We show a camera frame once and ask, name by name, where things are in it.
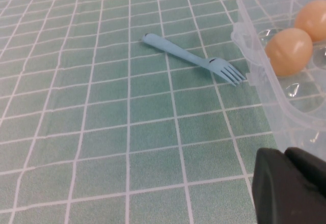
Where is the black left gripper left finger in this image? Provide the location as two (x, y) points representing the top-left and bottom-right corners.
(251, 147), (326, 224)

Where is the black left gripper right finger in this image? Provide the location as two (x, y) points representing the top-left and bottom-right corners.
(284, 146), (326, 195)

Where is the clear plastic egg box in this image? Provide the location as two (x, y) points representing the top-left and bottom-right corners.
(231, 0), (326, 163)

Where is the orange plastic egg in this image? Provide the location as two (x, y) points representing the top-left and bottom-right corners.
(294, 0), (326, 43)
(264, 27), (314, 77)

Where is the blue plastic fork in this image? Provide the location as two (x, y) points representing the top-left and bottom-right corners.
(141, 33), (247, 87)

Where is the green checked tablecloth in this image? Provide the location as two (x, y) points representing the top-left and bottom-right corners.
(0, 0), (326, 224)

